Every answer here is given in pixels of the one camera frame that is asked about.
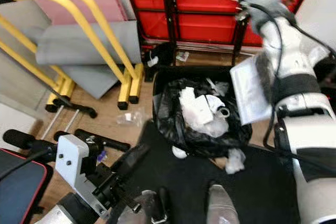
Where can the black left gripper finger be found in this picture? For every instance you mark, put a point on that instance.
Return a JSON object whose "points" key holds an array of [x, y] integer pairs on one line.
{"points": [[131, 163]]}

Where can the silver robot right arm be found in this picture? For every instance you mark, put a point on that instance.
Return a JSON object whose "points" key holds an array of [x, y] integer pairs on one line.
{"points": [[294, 56]]}

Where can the blue crumpled wrapper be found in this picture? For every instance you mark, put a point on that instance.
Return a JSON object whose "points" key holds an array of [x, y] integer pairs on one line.
{"points": [[103, 156]]}

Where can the clear plastic bag with label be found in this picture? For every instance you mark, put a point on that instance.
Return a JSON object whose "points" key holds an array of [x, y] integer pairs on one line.
{"points": [[129, 118]]}

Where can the silver robot left leg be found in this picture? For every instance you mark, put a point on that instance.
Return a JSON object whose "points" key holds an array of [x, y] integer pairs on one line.
{"points": [[149, 208]]}

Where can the silver robot leg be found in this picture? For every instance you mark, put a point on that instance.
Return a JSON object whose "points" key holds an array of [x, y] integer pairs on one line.
{"points": [[221, 205], [149, 208]]}

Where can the white round plastic object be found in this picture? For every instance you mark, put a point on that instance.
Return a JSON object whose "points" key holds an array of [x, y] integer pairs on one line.
{"points": [[180, 152]]}

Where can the black trash bag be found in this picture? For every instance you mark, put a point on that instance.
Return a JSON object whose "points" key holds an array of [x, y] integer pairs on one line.
{"points": [[168, 127]]}

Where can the large white paper sheet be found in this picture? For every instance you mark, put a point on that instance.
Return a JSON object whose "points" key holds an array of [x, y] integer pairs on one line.
{"points": [[194, 108]]}

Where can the clear plastic wrap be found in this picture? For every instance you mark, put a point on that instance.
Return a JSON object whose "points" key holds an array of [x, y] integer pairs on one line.
{"points": [[212, 127]]}

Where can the silver robot right leg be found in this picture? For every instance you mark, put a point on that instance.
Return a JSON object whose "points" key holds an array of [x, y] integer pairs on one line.
{"points": [[221, 205]]}

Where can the clear tape roll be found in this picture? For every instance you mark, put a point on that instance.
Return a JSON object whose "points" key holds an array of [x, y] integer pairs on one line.
{"points": [[219, 113]]}

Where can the small white paper scrap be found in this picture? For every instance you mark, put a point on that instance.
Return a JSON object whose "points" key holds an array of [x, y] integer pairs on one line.
{"points": [[182, 56]]}

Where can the grey rolled foam mat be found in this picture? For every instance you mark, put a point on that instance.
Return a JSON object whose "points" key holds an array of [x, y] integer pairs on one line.
{"points": [[73, 45]]}

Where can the pink foam puzzle mat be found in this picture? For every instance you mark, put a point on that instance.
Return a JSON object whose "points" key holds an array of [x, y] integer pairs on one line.
{"points": [[55, 11]]}

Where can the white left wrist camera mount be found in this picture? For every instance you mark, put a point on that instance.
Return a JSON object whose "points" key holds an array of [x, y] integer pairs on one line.
{"points": [[71, 161]]}

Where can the yellow tubular exercise frame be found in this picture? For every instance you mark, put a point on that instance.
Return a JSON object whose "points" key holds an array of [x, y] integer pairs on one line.
{"points": [[124, 85]]}

